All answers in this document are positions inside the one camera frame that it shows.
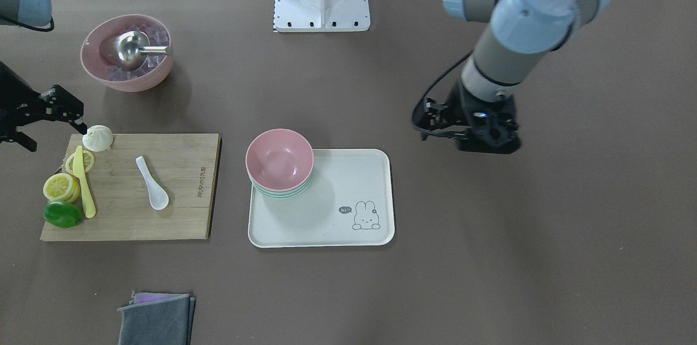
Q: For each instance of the metal ice scoop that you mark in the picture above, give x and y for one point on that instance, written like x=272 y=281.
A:
x=133 y=47

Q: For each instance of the green plastic lime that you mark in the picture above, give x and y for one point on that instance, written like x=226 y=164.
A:
x=62 y=214

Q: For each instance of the white toy steamed bun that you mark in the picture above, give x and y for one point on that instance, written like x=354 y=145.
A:
x=98 y=138

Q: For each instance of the white ceramic spoon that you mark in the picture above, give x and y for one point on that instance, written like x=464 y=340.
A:
x=158 y=197

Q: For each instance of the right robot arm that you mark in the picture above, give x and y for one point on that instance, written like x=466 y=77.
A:
x=35 y=15

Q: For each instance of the ice cubes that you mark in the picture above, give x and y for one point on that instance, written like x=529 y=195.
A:
x=157 y=36

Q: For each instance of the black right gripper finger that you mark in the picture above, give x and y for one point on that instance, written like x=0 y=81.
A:
x=78 y=124
x=11 y=135

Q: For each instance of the yellow plastic knife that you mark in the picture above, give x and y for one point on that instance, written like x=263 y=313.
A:
x=88 y=203

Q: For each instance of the beige tray with cartoon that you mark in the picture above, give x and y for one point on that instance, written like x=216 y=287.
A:
x=348 y=202

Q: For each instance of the large pink bowl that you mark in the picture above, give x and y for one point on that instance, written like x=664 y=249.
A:
x=96 y=66

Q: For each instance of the lower green bowls stack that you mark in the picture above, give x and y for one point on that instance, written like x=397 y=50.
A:
x=282 y=195

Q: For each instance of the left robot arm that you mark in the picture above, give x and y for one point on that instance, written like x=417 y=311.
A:
x=518 y=34

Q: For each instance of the purple cloth under grey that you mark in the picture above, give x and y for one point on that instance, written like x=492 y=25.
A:
x=146 y=297

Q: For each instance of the grey folded cloth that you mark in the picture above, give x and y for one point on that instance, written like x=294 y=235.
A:
x=167 y=321

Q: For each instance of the small pink bowl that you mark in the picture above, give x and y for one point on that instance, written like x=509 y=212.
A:
x=280 y=159

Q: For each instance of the upper lemon slice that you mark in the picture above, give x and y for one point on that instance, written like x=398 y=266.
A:
x=62 y=187

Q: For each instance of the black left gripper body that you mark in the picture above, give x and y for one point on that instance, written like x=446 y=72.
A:
x=456 y=103

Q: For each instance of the bamboo cutting board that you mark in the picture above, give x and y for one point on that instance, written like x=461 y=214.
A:
x=184 y=164

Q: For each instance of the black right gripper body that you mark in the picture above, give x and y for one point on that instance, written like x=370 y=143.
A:
x=12 y=96

